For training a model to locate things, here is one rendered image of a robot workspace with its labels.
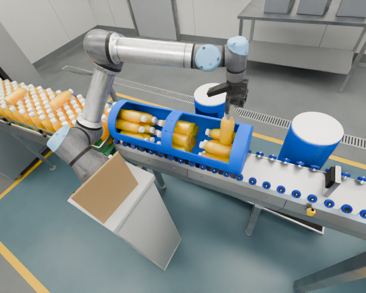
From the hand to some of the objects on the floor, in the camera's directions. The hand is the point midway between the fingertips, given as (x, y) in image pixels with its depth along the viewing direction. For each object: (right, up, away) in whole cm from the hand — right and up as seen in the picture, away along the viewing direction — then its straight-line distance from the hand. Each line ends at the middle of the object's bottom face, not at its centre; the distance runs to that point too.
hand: (228, 114), depth 99 cm
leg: (-45, -61, +132) cm, 152 cm away
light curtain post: (+68, -125, +60) cm, 154 cm away
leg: (+38, -95, +90) cm, 136 cm away
